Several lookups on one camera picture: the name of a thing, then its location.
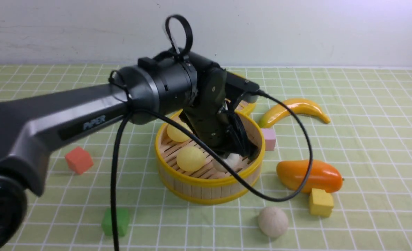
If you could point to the yellow foam cube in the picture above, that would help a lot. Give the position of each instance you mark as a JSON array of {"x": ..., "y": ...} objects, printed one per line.
[{"x": 320, "y": 203}]

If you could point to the pink foam cube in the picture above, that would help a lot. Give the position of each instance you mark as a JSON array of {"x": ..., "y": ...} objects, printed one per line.
[{"x": 269, "y": 138}]

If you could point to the green foam cube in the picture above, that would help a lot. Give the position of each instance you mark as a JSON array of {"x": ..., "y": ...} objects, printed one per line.
[{"x": 123, "y": 218}]

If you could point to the green checkered tablecloth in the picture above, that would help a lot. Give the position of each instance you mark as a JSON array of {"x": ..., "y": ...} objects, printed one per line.
[{"x": 369, "y": 140}]

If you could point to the orange toy mango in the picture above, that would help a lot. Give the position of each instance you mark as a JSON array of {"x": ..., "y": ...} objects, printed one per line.
[{"x": 322, "y": 176}]

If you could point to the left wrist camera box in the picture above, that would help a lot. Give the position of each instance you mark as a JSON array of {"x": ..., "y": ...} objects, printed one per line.
[{"x": 239, "y": 89}]

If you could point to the red foam cube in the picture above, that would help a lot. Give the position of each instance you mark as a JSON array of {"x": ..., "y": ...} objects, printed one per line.
[{"x": 79, "y": 160}]

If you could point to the white bun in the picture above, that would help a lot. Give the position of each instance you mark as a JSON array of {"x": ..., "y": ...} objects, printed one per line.
[
  {"x": 273, "y": 222},
  {"x": 232, "y": 160}
]

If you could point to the yellow bun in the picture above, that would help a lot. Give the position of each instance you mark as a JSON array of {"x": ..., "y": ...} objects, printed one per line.
[
  {"x": 190, "y": 158},
  {"x": 177, "y": 135}
]

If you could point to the woven bamboo steamer lid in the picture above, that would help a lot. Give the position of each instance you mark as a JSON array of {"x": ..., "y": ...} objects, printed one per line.
[{"x": 243, "y": 107}]

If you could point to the bamboo steamer tray yellow rim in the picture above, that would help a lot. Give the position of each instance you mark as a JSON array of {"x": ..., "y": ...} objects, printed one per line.
[{"x": 208, "y": 186}]

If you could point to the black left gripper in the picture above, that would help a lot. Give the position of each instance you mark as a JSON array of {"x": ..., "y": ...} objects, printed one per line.
[{"x": 214, "y": 121}]

